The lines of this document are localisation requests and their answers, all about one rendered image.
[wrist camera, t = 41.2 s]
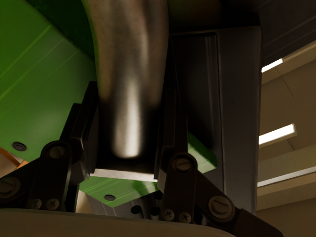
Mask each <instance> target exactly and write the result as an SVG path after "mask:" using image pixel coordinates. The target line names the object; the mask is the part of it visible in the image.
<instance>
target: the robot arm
mask: <svg viewBox="0 0 316 237"><path fill-rule="evenodd" d="M175 103H176V89H171V88H166V90H165V91H164V90H163V92H162V100H161V107H160V115H159V123H158V134H157V142H156V154H155V165H154V177H153V179H154V180H157V186H158V188H159V189H160V190H161V191H162V192H163V196H162V201H161V207H160V212H159V218H158V221H157V220H148V219H138V218H128V217H118V216H107V215H97V214H86V213H75V212H76V206H77V200H78V193H79V184H80V183H82V182H83V181H84V180H85V179H89V177H90V174H94V172H95V167H96V163H97V159H98V155H99V151H100V146H101V144H102V140H103V139H102V129H101V118H100V108H99V98H98V87H97V81H89V84H88V86H87V89H86V92H85V95H84V98H83V101H82V103H74V104H73V105H72V107H71V110H70V113H69V115H68V118H67V120H66V123H65V125H64V128H63V131H62V133H61V136H60V139H59V140H56V141H52V142H50V143H48V144H46V145H45V146H44V147H43V149H42V151H41V154H40V157H39V158H37V159H35V160H33V161H31V162H30V163H28V164H26V165H24V166H22V167H20V168H18V169H16V170H14V171H12V172H10V173H9V174H7V175H5V176H3V177H1V178H0V237H285V235H284V234H283V232H282V231H280V230H279V229H278V228H276V227H274V226H273V225H271V224H269V223H267V222H266V221H264V220H262V219H260V218H259V217H257V216H255V215H253V214H252V213H250V212H248V211H246V210H245V209H243V208H241V209H239V208H237V207H235V206H234V204H233V202H232V201H231V200H230V199H229V198H228V197H227V196H226V195H225V194H224V193H223V192H222V191H221V190H220V189H218V188H217V187H216V186H215V185H214V184H213V183H212V182H211V181H210V180H209V179H207V178H206V177H205V176H204V175H203V174H202V173H201V172H200V171H199V170H198V163H197V160H196V159H195V158H194V157H193V156H192V155H191V154H189V153H188V116H187V114H182V113H175Z"/></svg>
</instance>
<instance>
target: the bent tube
mask: <svg viewBox="0 0 316 237"><path fill-rule="evenodd" d="M81 2H82V4H83V7H84V9H85V12H86V15H87V18H88V21H89V25H90V29H91V33H92V37H93V44H94V52H95V67H96V77H97V87H98V98H99V108H100V118H101V129H102V139H103V140H102V144H101V146H100V151H99V155H98V159H97V163H96V167H95V172H94V174H90V176H98V177H109V178H119V179H129V180H140V181H150V182H157V180H154V179H153V177H154V165H155V154H156V142H157V134H158V123H159V115H160V107H161V100H162V92H163V84H164V76H165V68H166V57H167V49H168V37H169V18H168V4H167V0H81Z"/></svg>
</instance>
